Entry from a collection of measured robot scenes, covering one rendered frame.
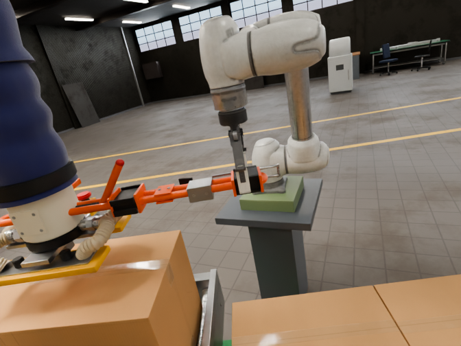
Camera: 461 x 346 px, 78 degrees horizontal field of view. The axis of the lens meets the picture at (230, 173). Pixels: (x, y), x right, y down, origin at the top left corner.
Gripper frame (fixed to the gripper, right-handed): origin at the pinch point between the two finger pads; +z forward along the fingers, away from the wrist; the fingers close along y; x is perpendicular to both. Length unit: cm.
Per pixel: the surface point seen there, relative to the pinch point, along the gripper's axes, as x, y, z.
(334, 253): 54, -106, 119
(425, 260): 110, -87, 119
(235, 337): -14, -2, 65
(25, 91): -49, 3, -34
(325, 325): 20, -3, 65
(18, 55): -48, 2, -42
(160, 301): -29.0, 13.6, 27.5
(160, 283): -29.0, 10.3, 24.4
